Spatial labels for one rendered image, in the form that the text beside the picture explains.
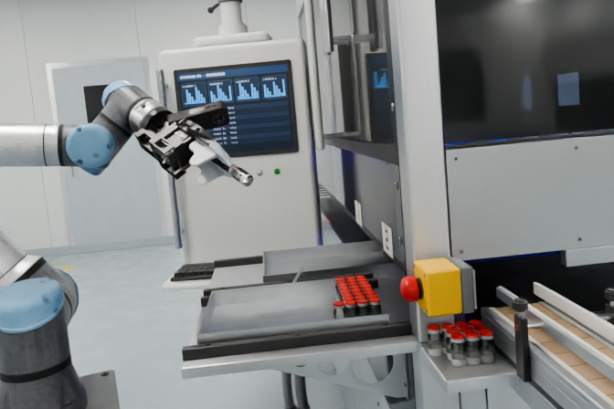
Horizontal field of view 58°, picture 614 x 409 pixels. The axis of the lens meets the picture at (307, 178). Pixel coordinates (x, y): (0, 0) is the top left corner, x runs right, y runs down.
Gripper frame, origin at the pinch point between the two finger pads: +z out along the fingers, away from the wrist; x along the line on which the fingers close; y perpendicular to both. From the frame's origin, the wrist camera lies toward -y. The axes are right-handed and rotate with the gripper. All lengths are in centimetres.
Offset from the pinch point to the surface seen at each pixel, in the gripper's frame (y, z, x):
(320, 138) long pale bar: -45, -30, -47
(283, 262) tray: -13, -16, -62
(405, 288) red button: -3.5, 35.1, -7.8
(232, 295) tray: 8.9, -3.3, -37.1
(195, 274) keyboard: 4, -43, -76
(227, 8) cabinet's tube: -60, -86, -30
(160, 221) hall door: -75, -381, -413
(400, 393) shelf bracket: 1, 37, -39
